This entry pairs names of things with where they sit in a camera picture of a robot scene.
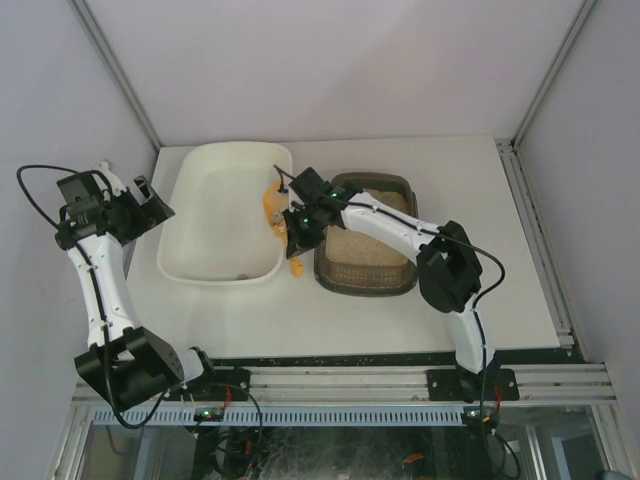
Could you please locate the grey slotted cable duct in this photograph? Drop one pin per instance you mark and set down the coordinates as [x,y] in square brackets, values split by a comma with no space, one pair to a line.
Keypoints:
[311,416]

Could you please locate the dark brown litter box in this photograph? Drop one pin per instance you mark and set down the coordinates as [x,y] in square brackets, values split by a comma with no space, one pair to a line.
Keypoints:
[355,264]

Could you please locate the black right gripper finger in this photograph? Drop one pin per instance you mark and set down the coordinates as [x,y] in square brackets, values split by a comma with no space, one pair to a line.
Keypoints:
[313,233]
[299,235]

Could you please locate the black mounting plate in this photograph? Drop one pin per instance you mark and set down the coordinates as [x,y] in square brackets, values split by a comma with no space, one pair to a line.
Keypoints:
[212,387]
[460,385]

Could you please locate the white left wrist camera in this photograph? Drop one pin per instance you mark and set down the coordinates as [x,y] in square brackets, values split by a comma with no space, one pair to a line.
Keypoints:
[112,182]

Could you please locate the right aluminium frame post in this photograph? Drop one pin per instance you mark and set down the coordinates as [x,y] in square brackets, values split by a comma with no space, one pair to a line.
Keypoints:
[569,42]

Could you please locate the left aluminium frame post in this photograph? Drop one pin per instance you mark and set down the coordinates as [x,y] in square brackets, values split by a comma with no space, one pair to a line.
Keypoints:
[98,40]

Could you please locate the yellow litter scoop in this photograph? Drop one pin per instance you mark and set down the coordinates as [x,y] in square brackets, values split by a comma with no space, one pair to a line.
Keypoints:
[275,199]

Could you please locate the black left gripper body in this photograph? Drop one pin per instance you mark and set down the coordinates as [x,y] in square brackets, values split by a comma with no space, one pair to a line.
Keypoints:
[142,206]

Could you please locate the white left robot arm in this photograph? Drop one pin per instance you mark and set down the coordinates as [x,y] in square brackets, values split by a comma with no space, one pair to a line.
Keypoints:
[125,363]

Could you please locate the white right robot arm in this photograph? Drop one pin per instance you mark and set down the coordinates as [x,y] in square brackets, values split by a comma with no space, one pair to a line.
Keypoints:
[453,274]

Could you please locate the aluminium frame post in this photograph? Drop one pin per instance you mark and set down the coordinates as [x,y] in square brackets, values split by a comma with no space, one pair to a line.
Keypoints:
[569,42]
[98,40]

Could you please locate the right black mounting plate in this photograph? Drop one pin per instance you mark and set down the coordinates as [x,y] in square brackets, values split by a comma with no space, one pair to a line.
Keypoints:
[460,385]

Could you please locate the white plastic bin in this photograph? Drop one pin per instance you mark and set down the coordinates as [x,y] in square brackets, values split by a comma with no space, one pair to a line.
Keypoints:
[220,229]

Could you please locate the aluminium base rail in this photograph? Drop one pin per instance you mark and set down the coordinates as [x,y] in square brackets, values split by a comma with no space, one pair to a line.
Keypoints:
[537,385]

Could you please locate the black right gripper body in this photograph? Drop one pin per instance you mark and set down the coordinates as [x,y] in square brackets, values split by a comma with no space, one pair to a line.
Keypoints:
[294,232]

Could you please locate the right side aluminium rail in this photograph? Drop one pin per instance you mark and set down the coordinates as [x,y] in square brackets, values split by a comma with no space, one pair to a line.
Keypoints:
[545,266]

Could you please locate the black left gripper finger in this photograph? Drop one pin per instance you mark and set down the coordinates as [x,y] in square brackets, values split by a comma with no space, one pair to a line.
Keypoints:
[150,209]
[130,220]

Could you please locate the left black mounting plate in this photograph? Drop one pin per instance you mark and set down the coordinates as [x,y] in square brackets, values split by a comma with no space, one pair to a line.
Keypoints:
[212,387]

